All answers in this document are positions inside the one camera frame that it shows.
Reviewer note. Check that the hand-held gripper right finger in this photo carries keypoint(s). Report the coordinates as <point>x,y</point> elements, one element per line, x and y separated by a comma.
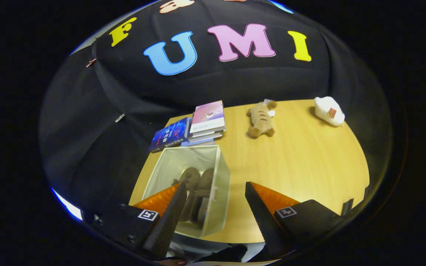
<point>263,218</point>

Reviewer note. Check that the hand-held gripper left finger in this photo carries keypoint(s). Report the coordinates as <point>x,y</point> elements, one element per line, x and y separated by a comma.
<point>166,221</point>

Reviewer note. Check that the brown fuzzy slipper shoe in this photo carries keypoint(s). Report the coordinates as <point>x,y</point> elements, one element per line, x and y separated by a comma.
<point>205,181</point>
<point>191,175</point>

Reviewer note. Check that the green fabric storage box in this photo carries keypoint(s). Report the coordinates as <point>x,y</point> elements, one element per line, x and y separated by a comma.
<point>183,160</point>

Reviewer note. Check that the light blue book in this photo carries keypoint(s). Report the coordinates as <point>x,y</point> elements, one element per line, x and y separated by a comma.
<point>198,142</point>

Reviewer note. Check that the dark blue book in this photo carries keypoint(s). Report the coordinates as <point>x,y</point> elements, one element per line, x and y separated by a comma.
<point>168,135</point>

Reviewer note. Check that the grey book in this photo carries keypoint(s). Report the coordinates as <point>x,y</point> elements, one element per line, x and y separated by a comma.
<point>205,136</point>

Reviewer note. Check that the brown plush toy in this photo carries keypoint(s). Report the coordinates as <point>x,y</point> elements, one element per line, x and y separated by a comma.
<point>261,122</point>

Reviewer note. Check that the small metal clip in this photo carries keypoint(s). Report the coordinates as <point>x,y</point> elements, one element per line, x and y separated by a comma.
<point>119,118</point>

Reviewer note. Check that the pink cover book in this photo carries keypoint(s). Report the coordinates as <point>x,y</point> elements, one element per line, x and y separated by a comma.
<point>207,114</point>

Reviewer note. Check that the white plush toy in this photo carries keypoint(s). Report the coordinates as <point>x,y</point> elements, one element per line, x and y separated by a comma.
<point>325,111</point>

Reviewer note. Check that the black backdrop cloth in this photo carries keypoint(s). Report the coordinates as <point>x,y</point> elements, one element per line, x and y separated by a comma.
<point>216,85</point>

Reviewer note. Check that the orange clip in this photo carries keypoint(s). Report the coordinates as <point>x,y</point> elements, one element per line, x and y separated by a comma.
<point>91,62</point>

